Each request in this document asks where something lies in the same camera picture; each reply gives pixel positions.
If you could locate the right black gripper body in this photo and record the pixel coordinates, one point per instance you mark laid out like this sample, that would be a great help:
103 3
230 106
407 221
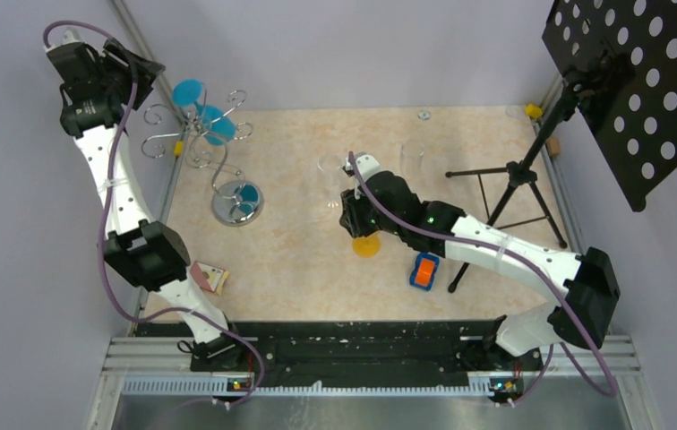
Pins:
364 218

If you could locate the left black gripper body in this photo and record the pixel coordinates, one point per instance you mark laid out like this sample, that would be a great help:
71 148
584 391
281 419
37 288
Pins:
120 79

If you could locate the yellow wine glass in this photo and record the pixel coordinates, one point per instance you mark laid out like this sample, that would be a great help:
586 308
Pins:
367 246

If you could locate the clear flute wine glass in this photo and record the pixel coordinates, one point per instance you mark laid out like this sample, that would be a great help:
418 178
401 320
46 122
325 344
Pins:
411 159

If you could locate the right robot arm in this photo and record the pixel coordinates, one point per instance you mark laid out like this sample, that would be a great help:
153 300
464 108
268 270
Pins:
581 290

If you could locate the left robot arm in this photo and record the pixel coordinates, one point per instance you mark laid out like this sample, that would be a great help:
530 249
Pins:
99 89

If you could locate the blue wine glass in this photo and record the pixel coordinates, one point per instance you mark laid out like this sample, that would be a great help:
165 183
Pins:
215 122

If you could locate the chrome wine glass rack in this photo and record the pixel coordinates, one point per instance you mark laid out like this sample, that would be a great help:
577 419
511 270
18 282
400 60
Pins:
235 200

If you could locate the blue orange toy car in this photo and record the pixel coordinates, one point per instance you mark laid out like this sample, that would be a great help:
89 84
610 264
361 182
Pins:
423 274

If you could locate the pink card box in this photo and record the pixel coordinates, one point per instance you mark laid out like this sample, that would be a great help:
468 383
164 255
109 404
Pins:
209 278

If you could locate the yellow corner clip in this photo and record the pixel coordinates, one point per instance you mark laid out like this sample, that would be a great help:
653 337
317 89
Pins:
533 111

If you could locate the black perforated music stand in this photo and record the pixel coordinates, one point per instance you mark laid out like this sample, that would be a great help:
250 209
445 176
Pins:
618 66

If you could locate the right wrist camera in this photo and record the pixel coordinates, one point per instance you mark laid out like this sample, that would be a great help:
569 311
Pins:
365 164

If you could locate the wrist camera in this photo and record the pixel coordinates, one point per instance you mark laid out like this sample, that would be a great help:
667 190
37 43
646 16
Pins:
365 164
70 44

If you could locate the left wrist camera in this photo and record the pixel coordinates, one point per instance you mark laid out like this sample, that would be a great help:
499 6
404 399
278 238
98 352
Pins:
70 44

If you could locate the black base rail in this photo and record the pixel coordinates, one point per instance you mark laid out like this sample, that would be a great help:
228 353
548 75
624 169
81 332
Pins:
354 355

